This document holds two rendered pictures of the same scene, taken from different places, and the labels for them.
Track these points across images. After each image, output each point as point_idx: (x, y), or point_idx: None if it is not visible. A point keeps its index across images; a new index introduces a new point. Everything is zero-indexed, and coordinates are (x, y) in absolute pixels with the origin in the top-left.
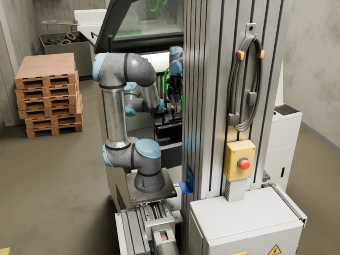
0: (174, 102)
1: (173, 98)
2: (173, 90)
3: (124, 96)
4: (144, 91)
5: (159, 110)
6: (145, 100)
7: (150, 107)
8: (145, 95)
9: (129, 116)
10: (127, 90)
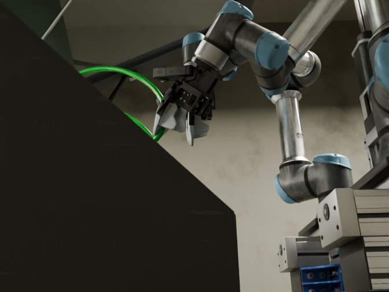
0: (207, 128)
1: (202, 121)
2: (215, 98)
3: (252, 24)
4: (340, 3)
5: (288, 80)
6: (312, 32)
7: (298, 58)
8: (329, 16)
9: (274, 64)
10: (250, 18)
